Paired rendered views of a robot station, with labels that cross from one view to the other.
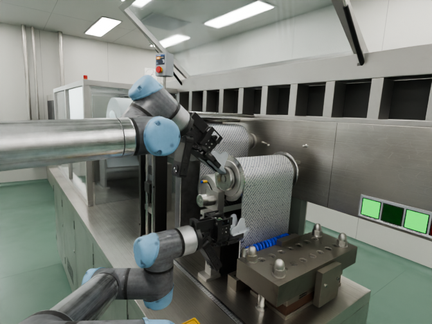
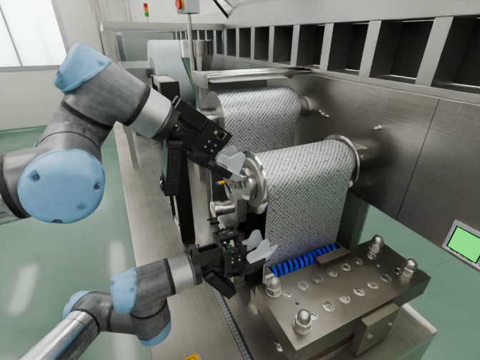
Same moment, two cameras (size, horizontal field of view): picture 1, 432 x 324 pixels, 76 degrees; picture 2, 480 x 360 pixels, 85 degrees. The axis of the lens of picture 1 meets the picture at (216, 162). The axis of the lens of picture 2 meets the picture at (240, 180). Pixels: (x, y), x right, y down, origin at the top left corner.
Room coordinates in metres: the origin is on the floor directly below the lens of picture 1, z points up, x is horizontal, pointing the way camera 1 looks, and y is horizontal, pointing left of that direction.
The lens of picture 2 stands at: (0.34, -0.13, 1.55)
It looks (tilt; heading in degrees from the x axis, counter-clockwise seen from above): 29 degrees down; 12
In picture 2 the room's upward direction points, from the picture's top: straight up
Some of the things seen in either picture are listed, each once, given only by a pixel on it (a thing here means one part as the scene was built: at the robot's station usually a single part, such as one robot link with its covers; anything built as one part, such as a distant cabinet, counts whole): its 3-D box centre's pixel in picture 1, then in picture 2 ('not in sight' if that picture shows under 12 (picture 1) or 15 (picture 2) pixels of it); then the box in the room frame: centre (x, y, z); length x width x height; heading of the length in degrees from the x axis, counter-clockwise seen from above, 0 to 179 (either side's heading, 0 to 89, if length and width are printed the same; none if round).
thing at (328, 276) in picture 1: (328, 283); (375, 329); (0.75, -0.35, 0.96); 0.10 x 0.03 x 0.11; 127
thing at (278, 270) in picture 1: (279, 267); (303, 318); (0.68, -0.18, 1.05); 0.04 x 0.04 x 0.04
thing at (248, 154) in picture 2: (229, 178); (251, 182); (0.86, -0.04, 1.25); 0.15 x 0.01 x 0.15; 37
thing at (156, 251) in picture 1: (158, 248); (143, 286); (0.65, 0.14, 1.11); 0.11 x 0.08 x 0.09; 127
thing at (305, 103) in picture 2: (245, 141); (296, 108); (1.24, -0.13, 1.33); 0.07 x 0.07 x 0.07; 37
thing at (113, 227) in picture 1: (134, 204); (182, 165); (1.64, 0.49, 0.88); 2.52 x 0.66 x 0.04; 37
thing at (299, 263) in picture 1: (300, 260); (343, 290); (0.82, -0.28, 1.00); 0.40 x 0.16 x 0.06; 127
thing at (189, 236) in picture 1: (184, 239); (181, 271); (0.70, 0.07, 1.11); 0.08 x 0.05 x 0.08; 37
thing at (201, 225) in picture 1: (209, 231); (218, 257); (0.75, 0.01, 1.12); 0.12 x 0.08 x 0.09; 127
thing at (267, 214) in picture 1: (267, 218); (305, 230); (0.89, -0.18, 1.11); 0.23 x 0.01 x 0.18; 127
